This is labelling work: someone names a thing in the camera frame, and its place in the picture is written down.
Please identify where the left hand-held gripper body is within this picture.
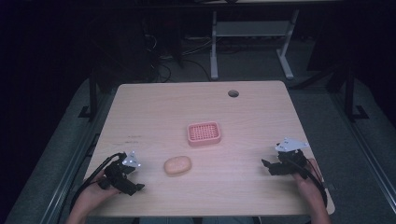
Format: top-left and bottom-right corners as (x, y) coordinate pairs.
(98, 150), (142, 191)

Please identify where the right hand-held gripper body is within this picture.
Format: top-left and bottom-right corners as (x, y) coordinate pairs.
(274, 137), (311, 180)

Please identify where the person's right hand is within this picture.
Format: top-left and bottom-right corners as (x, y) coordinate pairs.
(292, 158), (321, 195)

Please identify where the person's left hand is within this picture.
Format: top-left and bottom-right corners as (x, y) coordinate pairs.
(81, 170), (122, 209)

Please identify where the pink soap dish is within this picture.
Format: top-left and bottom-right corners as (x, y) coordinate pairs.
(186, 120), (222, 147)

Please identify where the black metal stand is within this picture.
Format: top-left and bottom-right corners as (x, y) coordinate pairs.
(78, 66), (100, 122)
(342, 63), (370, 123)

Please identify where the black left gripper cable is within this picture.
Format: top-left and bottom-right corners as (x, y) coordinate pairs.
(69, 151), (126, 213)

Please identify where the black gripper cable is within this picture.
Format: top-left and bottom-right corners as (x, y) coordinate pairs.
(288, 158), (329, 209)
(69, 151), (126, 213)

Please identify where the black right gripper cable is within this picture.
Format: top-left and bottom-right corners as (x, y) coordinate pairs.
(288, 158), (329, 209)

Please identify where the bundle of floor cables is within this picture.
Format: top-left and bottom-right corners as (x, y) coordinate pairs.
(141, 18), (216, 83)

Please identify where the white desk frame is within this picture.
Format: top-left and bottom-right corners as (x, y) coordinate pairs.
(209, 8), (301, 81)

